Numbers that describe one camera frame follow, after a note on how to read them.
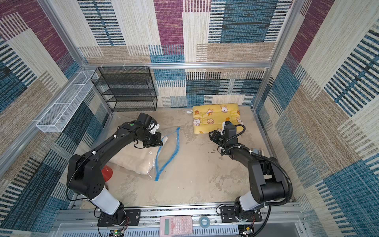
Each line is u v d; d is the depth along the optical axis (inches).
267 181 17.8
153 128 29.9
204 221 28.8
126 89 42.9
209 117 43.9
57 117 28.1
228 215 28.8
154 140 29.9
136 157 35.4
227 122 33.3
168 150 38.1
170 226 27.6
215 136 32.6
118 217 25.6
